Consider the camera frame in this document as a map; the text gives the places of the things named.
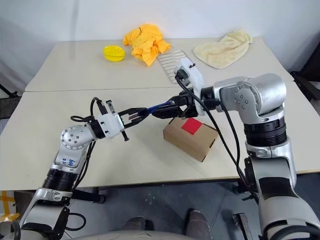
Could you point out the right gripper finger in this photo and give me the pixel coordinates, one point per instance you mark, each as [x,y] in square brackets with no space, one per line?
[172,103]
[166,113]

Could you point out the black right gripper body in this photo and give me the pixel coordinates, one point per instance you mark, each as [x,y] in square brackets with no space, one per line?
[188,105]

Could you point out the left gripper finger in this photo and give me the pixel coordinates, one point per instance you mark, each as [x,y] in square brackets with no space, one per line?
[136,122]
[132,110]

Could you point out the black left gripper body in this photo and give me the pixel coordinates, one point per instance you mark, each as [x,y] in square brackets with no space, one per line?
[121,122]

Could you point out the brown cardboard box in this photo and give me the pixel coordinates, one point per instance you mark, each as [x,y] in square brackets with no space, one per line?
[192,145]

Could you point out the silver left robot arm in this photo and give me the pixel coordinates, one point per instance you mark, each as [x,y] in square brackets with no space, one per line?
[75,137]

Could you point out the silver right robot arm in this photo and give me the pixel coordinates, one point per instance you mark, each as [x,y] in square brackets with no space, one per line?
[265,105]

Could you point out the red tape patch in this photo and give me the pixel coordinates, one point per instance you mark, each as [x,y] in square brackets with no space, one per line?
[192,127]

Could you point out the yellow star fruit toy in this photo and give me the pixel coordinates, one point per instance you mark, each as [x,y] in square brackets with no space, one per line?
[114,53]

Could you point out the cream terry towel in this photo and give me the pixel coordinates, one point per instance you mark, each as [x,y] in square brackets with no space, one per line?
[220,52]

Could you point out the crumpled yellow cloth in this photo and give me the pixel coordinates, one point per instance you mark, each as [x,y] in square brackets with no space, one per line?
[146,41]

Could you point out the dark rounded shape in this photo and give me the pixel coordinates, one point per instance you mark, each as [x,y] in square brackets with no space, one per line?
[198,222]
[137,223]

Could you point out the grey robot torso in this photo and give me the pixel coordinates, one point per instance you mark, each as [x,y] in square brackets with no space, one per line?
[140,235]

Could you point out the black tripod stand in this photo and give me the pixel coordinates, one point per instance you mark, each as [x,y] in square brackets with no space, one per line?
[7,90]

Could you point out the black equipment stand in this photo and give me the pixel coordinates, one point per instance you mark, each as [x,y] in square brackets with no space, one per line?
[306,83]

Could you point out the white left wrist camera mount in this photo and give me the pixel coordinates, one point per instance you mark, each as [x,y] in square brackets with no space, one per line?
[110,125]

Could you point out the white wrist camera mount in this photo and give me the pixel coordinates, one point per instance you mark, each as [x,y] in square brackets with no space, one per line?
[110,125]
[196,75]

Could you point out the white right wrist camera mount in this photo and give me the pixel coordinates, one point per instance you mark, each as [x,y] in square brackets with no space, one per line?
[196,75]

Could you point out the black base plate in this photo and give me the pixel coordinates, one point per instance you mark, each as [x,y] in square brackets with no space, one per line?
[8,107]

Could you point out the metal floor bracket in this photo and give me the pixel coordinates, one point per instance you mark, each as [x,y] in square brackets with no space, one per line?
[241,225]

